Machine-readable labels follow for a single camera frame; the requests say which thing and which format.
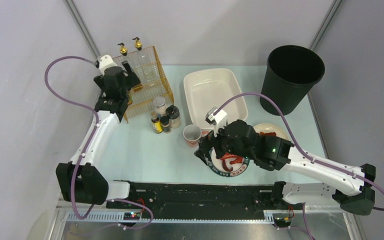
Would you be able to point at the yellow label sauce bottle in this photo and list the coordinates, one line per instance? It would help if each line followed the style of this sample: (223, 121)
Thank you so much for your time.
(156, 124)

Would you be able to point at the aluminium frame post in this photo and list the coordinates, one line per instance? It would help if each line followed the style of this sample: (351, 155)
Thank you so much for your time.
(81, 25)
(333, 9)

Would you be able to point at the blue rimmed plate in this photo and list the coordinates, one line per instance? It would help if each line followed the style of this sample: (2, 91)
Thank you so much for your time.
(216, 165)

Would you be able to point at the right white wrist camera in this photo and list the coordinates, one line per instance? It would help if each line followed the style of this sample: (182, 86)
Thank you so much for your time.
(219, 119)

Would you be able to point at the aluminium frame post left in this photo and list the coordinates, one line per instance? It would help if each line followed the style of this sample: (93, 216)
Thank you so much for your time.
(81, 25)

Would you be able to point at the pink ceramic mug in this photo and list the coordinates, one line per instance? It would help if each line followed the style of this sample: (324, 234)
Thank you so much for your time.
(192, 133)

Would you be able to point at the clear glass oil bottle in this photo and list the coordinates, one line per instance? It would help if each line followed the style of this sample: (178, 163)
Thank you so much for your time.
(144, 62)

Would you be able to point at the white lid spice jar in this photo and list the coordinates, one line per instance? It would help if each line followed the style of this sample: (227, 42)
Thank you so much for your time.
(160, 106)

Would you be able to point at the dark red sausage piece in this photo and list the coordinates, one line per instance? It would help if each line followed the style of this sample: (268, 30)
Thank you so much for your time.
(229, 163)

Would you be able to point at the red label sauce bottle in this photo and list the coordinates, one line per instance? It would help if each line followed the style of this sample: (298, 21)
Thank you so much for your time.
(129, 99)

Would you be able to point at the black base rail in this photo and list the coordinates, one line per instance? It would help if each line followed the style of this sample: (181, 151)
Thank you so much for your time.
(204, 201)

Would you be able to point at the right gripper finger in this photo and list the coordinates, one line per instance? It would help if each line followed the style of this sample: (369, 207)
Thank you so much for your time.
(205, 148)
(221, 147)

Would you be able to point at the white rectangular basin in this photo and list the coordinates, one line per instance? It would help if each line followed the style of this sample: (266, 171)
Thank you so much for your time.
(206, 89)

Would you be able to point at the cream round plate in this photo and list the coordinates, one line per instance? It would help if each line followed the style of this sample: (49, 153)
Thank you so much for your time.
(269, 127)

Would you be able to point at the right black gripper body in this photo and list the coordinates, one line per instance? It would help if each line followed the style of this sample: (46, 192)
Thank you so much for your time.
(212, 146)

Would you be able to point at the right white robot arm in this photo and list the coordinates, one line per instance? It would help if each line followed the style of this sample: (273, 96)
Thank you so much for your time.
(349, 186)

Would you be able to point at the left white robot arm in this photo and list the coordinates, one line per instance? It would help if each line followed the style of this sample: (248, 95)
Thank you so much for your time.
(88, 178)

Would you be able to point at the dark sauce glass bottle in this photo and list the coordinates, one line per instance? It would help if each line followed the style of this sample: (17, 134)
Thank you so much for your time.
(125, 54)

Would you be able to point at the black lid spice jar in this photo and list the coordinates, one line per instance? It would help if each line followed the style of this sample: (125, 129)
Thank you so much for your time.
(173, 114)

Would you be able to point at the small black cap jar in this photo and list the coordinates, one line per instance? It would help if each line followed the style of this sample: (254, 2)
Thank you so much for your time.
(166, 124)

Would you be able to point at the black trash bin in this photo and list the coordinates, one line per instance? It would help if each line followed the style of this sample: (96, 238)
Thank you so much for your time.
(291, 73)

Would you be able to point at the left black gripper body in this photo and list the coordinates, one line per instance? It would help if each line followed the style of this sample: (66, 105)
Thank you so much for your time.
(129, 77)

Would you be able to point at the yellow wire basket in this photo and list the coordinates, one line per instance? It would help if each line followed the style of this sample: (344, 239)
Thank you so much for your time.
(142, 100)

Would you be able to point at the aluminium frame post right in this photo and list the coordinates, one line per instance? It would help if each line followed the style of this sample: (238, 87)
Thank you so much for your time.
(333, 9)

